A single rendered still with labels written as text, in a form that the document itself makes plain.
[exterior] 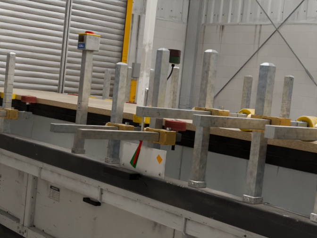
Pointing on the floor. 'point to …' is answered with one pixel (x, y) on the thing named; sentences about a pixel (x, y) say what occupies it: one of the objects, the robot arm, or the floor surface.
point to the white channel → (146, 49)
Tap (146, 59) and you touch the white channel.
